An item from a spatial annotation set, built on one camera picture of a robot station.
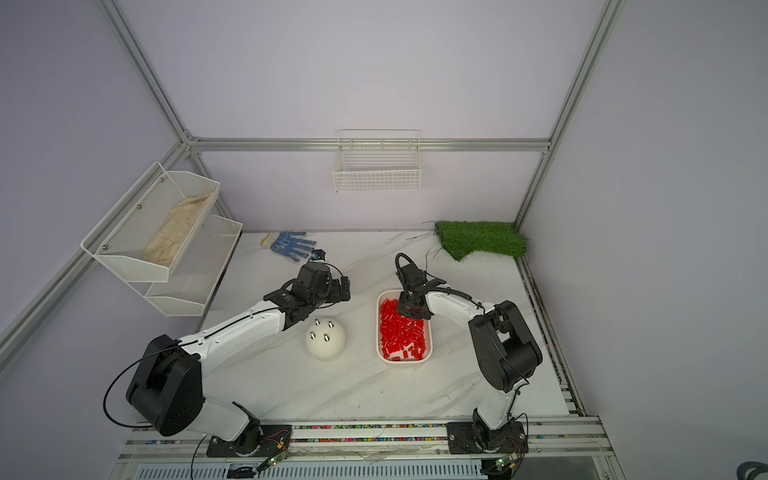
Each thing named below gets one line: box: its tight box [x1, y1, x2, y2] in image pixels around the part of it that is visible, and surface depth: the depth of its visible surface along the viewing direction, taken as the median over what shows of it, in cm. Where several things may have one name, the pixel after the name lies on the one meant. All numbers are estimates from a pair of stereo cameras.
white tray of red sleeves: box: [376, 289, 433, 364], surface depth 92 cm
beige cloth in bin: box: [141, 192, 213, 267], surface depth 81 cm
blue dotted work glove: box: [260, 231, 316, 262], surface depth 120 cm
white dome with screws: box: [305, 317, 347, 362], surface depth 83 cm
